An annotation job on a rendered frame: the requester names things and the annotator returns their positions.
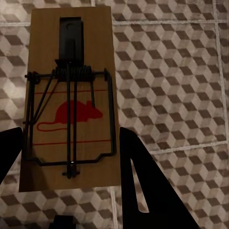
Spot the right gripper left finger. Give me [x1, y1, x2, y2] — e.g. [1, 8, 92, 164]
[0, 127, 23, 184]

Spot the mousetrap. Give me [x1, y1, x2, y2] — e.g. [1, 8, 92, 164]
[19, 6, 121, 193]

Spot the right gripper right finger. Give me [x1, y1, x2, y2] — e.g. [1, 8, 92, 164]
[120, 127, 200, 229]

